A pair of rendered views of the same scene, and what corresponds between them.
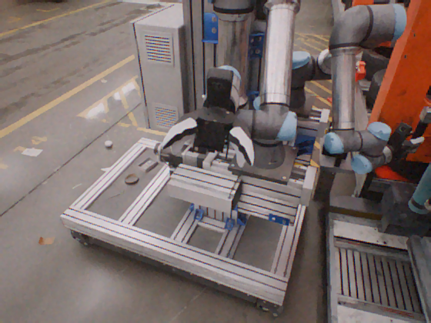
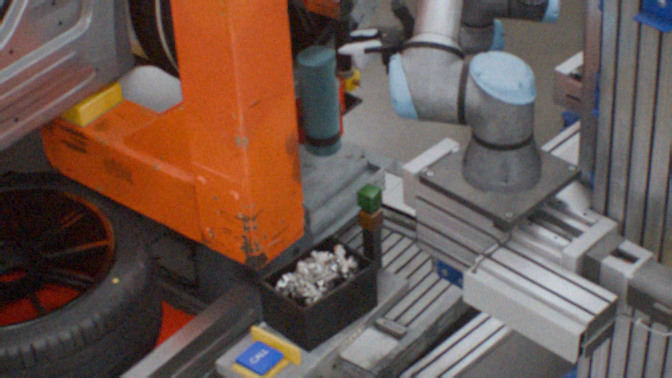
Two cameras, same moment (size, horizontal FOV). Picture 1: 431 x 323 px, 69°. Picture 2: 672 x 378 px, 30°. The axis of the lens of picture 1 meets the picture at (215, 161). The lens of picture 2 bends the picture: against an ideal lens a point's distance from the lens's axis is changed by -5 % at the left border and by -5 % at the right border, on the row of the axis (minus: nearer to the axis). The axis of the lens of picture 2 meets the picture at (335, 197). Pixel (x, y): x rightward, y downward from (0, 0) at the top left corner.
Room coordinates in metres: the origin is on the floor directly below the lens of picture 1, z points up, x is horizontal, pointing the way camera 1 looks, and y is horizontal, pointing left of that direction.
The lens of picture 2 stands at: (3.35, 0.22, 2.25)
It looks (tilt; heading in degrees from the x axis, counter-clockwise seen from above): 36 degrees down; 206
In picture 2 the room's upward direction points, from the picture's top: 4 degrees counter-clockwise
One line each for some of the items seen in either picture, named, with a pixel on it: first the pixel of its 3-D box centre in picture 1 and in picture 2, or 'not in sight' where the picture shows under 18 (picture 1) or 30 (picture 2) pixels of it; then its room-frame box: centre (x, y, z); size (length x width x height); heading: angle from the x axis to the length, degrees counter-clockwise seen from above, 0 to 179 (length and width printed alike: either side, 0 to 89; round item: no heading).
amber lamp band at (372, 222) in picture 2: not in sight; (370, 217); (1.35, -0.67, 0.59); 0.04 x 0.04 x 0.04; 75
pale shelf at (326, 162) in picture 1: (334, 148); (315, 325); (1.54, -0.72, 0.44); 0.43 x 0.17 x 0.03; 165
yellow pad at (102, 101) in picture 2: not in sight; (83, 97); (1.29, -1.40, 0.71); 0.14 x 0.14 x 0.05; 75
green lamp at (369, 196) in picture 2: not in sight; (369, 197); (1.35, -0.67, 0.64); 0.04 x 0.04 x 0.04; 75
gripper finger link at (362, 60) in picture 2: not in sight; (361, 57); (1.09, -0.79, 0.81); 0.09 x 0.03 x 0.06; 130
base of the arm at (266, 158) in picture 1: (265, 145); not in sight; (0.95, -0.19, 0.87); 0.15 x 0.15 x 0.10
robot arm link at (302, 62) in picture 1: (296, 68); (499, 95); (1.41, -0.38, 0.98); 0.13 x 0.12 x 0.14; 99
